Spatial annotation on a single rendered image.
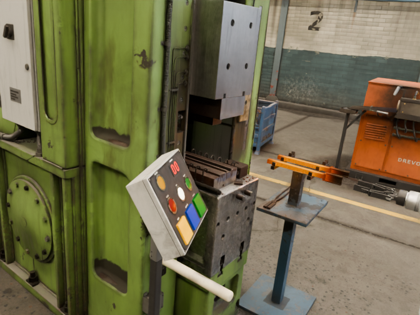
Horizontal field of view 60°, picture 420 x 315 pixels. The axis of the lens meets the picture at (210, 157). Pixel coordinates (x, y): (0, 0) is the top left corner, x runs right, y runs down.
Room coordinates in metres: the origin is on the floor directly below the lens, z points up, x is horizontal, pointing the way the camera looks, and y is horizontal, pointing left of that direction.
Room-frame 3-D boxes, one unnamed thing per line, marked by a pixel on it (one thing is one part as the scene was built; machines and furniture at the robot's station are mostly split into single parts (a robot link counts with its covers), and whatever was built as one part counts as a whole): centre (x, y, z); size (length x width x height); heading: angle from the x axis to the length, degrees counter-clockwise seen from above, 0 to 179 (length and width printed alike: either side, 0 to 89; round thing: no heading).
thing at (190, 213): (1.18, 0.05, 1.01); 0.07 x 0.05 x 0.07; 169
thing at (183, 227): (1.08, 0.06, 1.01); 0.07 x 0.05 x 0.07; 169
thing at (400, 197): (1.62, -0.90, 0.98); 0.09 x 0.08 x 0.07; 57
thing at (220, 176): (1.83, 0.08, 0.96); 0.42 x 0.20 x 0.09; 54
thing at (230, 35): (1.86, 0.06, 1.56); 0.42 x 0.39 x 0.40; 54
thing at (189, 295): (1.88, 0.06, 0.23); 0.55 x 0.37 x 0.47; 54
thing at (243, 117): (2.04, -0.16, 1.27); 0.09 x 0.02 x 0.17; 144
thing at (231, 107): (1.83, 0.08, 1.32); 0.42 x 0.20 x 0.10; 54
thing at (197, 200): (1.28, 0.03, 1.01); 0.07 x 0.05 x 0.07; 169
